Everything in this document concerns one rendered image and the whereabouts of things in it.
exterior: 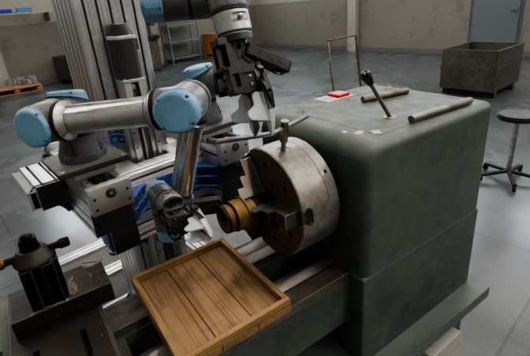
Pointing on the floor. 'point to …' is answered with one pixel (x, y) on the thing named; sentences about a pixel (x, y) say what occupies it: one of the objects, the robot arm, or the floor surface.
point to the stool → (510, 145)
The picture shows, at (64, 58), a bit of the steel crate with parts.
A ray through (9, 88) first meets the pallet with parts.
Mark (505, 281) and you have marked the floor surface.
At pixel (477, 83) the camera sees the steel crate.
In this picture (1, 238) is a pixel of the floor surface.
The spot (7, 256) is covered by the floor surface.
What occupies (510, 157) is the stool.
